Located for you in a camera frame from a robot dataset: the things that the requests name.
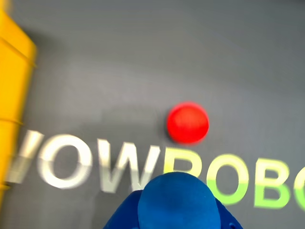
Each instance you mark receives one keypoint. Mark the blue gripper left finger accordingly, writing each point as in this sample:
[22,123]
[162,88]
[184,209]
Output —
[125,212]

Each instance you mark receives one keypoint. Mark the red ball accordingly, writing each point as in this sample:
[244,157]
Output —
[188,123]

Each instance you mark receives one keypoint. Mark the blue ball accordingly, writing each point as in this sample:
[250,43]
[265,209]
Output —
[177,202]

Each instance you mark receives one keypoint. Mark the yellow plastic bin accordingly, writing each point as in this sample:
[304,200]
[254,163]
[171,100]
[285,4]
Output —
[13,83]

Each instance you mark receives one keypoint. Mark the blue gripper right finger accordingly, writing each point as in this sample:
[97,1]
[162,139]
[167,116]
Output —
[227,217]

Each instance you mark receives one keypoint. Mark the grey mat with WOWROBO print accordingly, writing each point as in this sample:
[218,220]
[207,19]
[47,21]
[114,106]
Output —
[143,71]

